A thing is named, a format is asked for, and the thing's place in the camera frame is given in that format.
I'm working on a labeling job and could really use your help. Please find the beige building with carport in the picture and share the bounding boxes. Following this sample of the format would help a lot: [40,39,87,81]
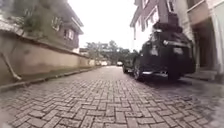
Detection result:
[129,0,224,82]

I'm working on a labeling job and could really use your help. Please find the brown house with white windows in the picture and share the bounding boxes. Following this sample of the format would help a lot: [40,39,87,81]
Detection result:
[0,0,85,53]

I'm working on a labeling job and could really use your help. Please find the black suv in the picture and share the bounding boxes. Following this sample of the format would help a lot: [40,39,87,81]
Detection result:
[121,21,197,82]

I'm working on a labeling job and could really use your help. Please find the leaning leafy tree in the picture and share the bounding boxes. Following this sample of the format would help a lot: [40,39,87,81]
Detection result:
[0,0,68,82]

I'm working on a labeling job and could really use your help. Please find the long beige boundary wall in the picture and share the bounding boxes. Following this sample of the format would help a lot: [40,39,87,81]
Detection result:
[0,29,96,86]

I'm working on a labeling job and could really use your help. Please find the group of distant trees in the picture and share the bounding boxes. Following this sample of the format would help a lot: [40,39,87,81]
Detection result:
[79,39,139,66]

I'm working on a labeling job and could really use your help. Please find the concrete kerb strip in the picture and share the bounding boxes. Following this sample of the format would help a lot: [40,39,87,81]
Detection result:
[0,65,101,93]

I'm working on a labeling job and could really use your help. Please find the grey brick paved road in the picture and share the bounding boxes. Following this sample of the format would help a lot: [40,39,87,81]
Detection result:
[0,65,224,128]

